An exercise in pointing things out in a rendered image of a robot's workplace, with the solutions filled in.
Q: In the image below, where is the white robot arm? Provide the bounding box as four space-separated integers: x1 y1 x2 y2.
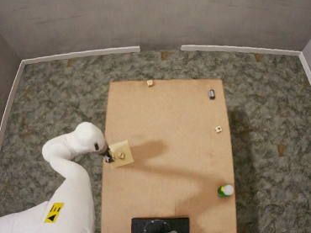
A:
0 122 108 233

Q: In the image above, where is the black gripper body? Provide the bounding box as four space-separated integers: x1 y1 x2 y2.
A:
99 146 109 157

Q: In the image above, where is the pale yellow mat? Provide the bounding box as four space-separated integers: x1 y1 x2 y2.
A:
109 140 134 169

